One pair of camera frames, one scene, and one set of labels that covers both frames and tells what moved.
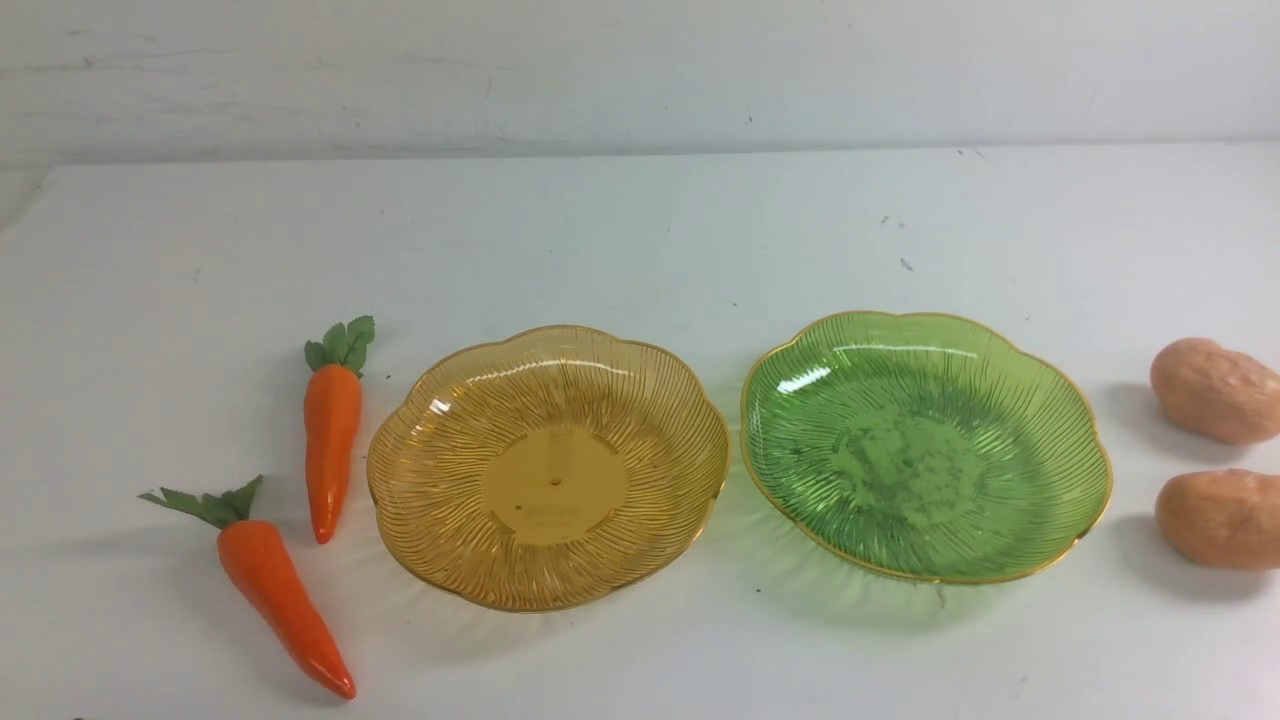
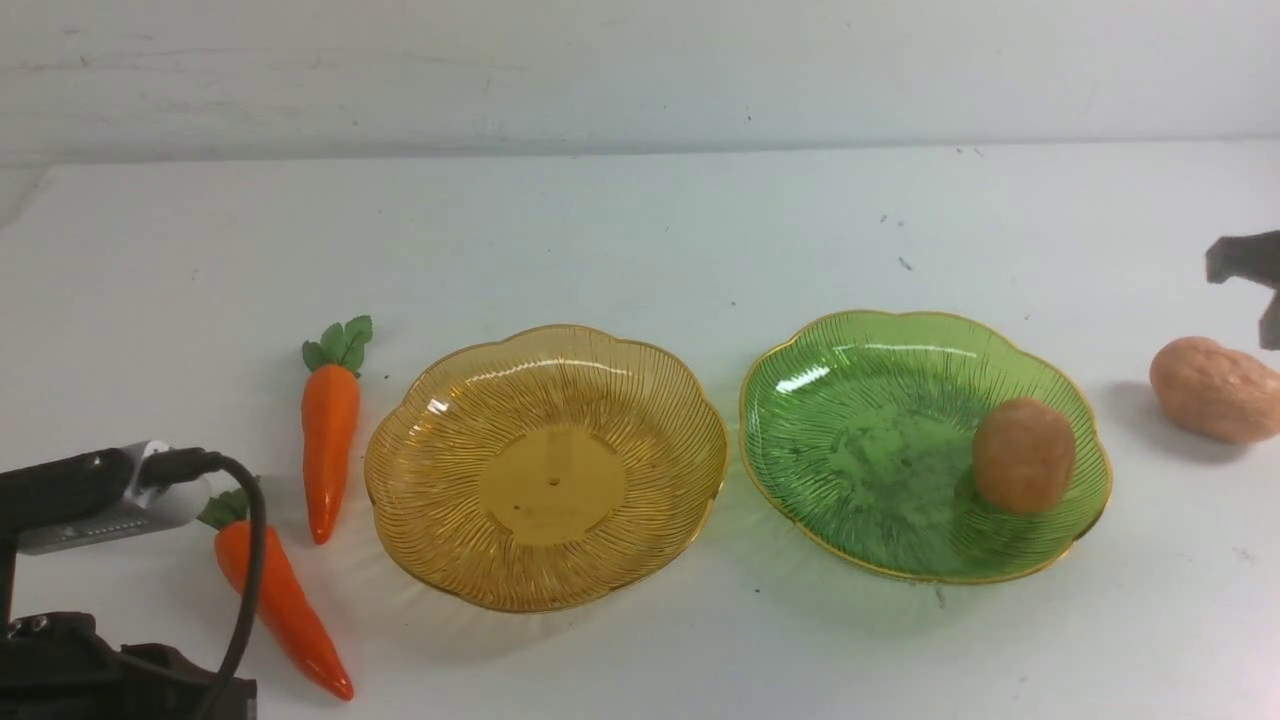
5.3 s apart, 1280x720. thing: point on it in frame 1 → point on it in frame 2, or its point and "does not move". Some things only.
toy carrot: (251, 554) does not move
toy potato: (1227, 519) → (1024, 452)
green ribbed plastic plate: (924, 447) does not move
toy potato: (1223, 394) does not move
